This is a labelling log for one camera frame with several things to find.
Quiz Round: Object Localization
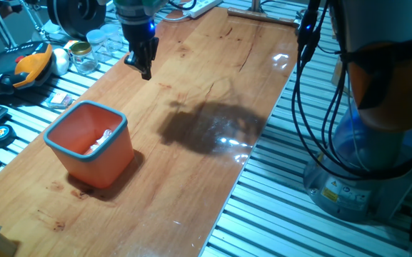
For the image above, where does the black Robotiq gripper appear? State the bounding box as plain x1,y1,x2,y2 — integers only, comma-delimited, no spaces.
121,23,160,81

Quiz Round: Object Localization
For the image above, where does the orange trash can blue rim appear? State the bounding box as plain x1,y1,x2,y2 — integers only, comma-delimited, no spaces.
43,100,136,189

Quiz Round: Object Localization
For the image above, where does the orange wooden board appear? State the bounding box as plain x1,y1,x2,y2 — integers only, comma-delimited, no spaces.
0,6,301,257

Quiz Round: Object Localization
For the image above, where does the clear plastic jar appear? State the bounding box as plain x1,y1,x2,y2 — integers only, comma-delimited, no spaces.
100,23,124,54

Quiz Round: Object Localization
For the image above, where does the small clear wrapped packet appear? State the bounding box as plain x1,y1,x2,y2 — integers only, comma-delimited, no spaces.
45,92,74,110

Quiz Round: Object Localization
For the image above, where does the wooden handle claw hammer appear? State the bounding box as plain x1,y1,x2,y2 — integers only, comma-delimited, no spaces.
226,6,305,35

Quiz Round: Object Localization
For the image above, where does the black orange teach pendant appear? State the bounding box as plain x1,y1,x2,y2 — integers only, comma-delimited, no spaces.
0,41,54,96

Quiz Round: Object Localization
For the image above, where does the white power strip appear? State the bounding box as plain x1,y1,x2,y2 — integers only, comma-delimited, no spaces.
182,0,223,19

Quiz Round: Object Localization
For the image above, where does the white egg-shaped object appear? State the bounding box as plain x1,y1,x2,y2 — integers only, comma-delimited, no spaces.
51,47,71,76

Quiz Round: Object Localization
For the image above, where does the person's bare hand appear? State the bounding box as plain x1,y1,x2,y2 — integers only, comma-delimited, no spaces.
0,2,14,19

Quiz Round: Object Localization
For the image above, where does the clear jar white lid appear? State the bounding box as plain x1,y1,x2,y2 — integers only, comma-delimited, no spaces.
86,29,107,54

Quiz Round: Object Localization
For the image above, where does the black filament spool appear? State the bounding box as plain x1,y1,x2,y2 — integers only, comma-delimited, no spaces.
46,0,107,40

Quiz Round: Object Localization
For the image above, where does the black round tape measure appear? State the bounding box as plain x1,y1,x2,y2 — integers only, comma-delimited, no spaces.
0,124,16,148

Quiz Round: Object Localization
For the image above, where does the glass jar gold lid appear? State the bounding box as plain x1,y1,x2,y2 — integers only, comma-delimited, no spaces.
69,41,99,75

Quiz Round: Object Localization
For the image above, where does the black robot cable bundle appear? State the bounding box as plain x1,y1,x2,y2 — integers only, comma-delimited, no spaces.
168,0,412,179

